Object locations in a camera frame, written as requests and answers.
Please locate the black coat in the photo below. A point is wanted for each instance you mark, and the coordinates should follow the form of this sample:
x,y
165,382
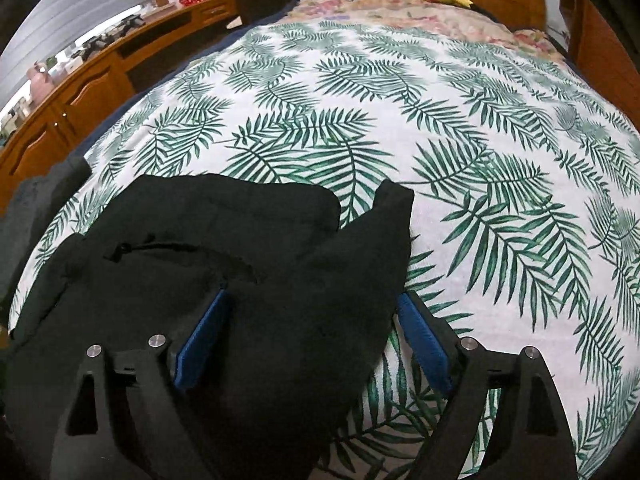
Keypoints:
x,y
280,285

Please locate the wooden desk cabinet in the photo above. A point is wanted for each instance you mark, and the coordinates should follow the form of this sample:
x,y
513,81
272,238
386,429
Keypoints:
x,y
75,105

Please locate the dark grey cloth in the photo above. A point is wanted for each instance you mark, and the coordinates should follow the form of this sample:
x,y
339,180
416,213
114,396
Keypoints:
x,y
35,220

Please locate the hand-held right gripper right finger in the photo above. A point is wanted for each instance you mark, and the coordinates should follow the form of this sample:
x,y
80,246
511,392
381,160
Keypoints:
x,y
425,345

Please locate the pink bottle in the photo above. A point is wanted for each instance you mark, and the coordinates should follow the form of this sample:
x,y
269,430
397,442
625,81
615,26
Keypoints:
x,y
40,79

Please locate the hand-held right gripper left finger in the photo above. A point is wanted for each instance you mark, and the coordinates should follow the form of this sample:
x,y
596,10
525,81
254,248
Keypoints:
x,y
205,340

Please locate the wooden wardrobe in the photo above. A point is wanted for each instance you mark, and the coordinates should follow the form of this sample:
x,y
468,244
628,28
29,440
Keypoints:
x,y
605,35

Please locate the grey window blind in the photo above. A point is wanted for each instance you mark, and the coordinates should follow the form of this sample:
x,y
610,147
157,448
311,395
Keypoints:
x,y
60,5

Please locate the floral quilt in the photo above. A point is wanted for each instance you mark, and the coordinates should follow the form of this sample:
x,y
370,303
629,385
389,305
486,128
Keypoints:
x,y
425,15

